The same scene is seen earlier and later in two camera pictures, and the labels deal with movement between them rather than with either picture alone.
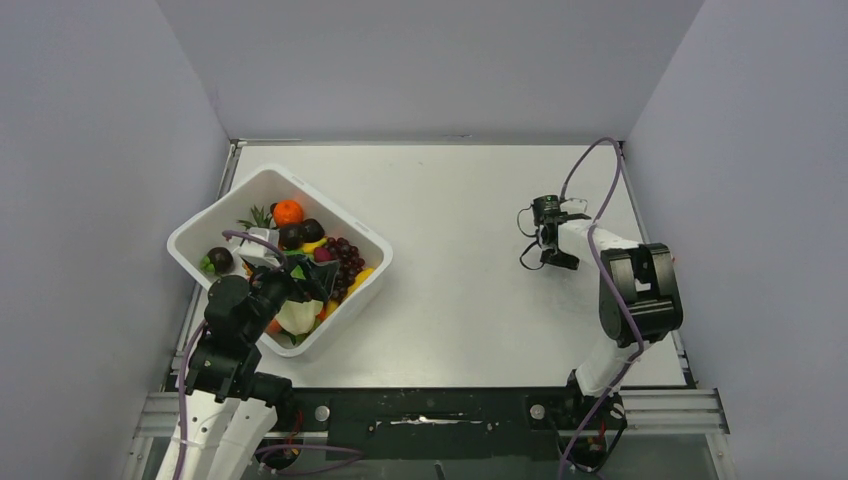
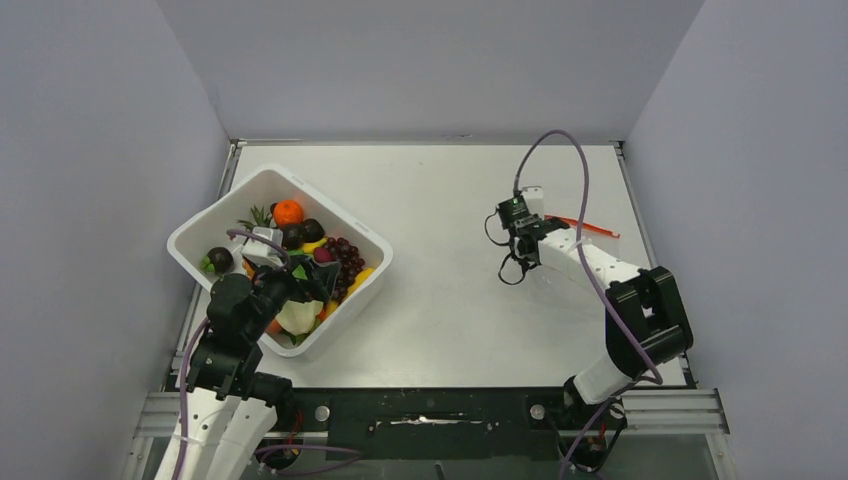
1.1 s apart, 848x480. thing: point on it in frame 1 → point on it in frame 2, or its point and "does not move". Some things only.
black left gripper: x=314 y=289 does not move
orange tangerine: x=288 y=213 does not move
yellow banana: x=363 y=276 does not move
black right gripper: x=569 y=262 → x=523 y=260
